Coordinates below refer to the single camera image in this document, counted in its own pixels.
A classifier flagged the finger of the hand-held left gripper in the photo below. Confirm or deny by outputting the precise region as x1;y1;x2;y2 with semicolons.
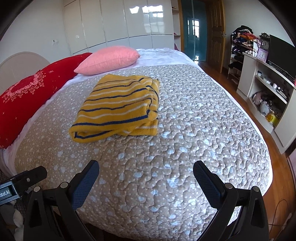
9;166;48;200

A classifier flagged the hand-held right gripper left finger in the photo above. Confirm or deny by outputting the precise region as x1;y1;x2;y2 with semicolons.
23;159;100;241

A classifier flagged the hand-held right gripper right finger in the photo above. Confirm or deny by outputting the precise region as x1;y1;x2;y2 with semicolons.
193;160;270;241

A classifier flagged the yellow striped sweater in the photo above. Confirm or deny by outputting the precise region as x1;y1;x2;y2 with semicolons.
69;74;160;143

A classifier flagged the pile of clothes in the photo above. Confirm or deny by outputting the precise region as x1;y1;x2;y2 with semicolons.
233;25;259;44

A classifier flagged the white soft toy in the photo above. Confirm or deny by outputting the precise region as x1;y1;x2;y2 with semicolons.
0;204;25;235

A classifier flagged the beige dotted quilt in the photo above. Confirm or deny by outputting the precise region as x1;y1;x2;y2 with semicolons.
14;64;271;237

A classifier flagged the red floral pillow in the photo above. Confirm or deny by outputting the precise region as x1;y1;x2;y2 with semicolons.
0;52;93;149

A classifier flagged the plush toy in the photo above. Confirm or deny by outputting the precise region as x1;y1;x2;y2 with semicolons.
252;91;276;114

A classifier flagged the white television cabinet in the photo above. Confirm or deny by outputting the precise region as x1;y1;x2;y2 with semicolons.
236;51;296;154

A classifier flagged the white round headboard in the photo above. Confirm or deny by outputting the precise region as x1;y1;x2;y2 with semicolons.
0;52;51;98

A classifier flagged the shoe rack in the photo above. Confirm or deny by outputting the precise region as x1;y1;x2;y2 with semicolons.
228;25;259;86

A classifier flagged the pink pillow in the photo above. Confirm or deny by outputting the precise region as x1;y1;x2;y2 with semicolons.
74;46;141;76

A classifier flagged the white bed sheet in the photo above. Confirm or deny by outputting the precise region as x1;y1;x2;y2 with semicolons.
0;48;201;176

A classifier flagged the pink desk clock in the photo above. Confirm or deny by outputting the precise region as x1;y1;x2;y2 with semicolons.
256;48;269;62

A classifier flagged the wooden door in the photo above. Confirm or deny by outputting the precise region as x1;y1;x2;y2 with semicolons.
206;0;226;73

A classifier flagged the black television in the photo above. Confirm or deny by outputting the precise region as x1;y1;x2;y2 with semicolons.
267;35;296;79

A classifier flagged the dark table clock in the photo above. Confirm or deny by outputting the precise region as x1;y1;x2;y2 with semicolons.
259;33;270;50

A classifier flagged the teal glass door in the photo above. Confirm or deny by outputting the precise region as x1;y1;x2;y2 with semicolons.
180;0;207;62

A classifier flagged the white glossy wardrobe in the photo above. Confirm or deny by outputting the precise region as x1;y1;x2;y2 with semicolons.
63;0;175;55

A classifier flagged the thin black cable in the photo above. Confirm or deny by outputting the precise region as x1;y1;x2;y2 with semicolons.
268;194;292;233

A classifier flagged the white wall shelf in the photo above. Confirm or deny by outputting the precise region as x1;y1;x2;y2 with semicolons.
171;0;181;49

